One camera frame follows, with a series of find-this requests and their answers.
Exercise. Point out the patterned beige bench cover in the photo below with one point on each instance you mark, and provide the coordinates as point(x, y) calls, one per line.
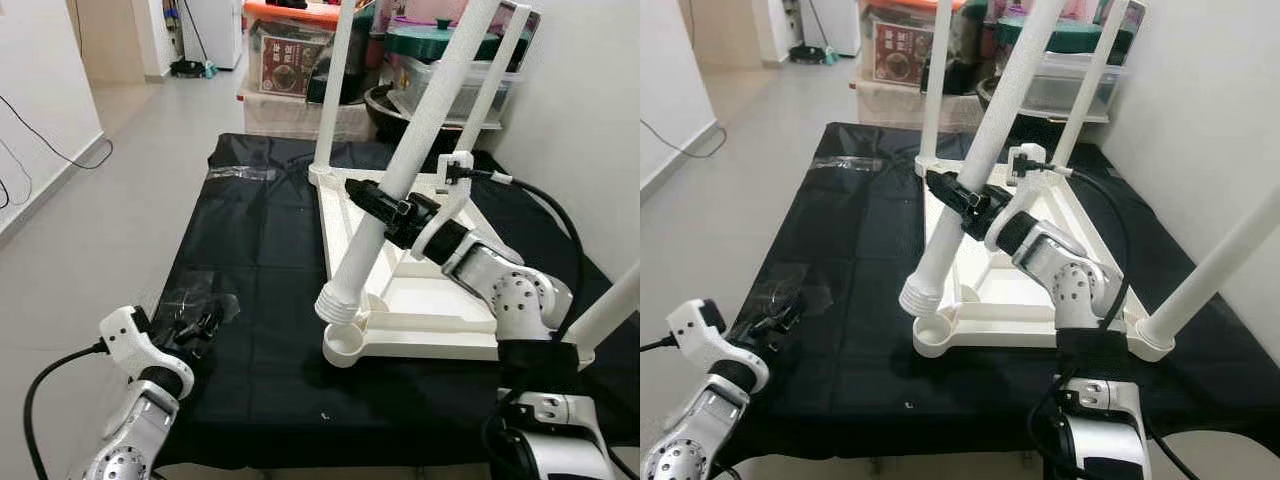
point(285, 118)
point(890, 105)

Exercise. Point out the clear tape strip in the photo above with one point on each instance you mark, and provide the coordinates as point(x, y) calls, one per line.
point(850, 162)
point(240, 172)

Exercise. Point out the white plastic table leg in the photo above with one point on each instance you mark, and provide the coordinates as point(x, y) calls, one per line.
point(935, 90)
point(335, 90)
point(500, 80)
point(990, 130)
point(1095, 80)
point(610, 310)
point(420, 140)
point(1215, 270)

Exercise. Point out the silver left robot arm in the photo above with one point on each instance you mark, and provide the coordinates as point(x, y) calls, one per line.
point(130, 440)
point(700, 430)

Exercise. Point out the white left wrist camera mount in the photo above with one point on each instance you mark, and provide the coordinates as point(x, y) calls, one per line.
point(125, 335)
point(697, 325)

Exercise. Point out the colourful printed card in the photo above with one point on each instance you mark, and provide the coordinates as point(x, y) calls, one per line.
point(1132, 15)
point(530, 18)

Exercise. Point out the green pot lid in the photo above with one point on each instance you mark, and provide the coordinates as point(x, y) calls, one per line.
point(415, 42)
point(1075, 35)

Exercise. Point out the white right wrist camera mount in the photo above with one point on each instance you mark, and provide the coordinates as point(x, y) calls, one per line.
point(452, 185)
point(1022, 180)

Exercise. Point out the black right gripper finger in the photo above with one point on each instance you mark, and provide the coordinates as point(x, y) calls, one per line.
point(375, 200)
point(952, 190)

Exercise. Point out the clear plastic storage container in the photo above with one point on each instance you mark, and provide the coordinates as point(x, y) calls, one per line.
point(1060, 85)
point(415, 85)

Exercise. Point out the black glossy tablecloth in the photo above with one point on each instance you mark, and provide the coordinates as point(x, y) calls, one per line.
point(260, 300)
point(850, 300)

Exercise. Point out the storage box with orange lid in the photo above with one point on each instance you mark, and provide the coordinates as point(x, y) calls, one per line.
point(895, 50)
point(285, 60)

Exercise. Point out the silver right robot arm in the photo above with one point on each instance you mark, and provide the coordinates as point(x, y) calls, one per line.
point(500, 285)
point(1070, 275)

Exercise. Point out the black wok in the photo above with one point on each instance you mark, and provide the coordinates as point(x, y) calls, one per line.
point(385, 118)
point(995, 105)

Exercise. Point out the pink plastic box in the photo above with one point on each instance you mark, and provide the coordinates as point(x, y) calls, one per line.
point(420, 12)

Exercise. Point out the black plastic bag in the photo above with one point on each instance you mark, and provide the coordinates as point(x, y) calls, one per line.
point(968, 55)
point(365, 70)

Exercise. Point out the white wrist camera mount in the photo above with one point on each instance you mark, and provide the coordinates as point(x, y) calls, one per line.
point(452, 185)
point(125, 335)
point(697, 325)
point(1022, 180)

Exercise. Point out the white plastic children table top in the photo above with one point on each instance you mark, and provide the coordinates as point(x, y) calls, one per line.
point(430, 305)
point(1015, 295)

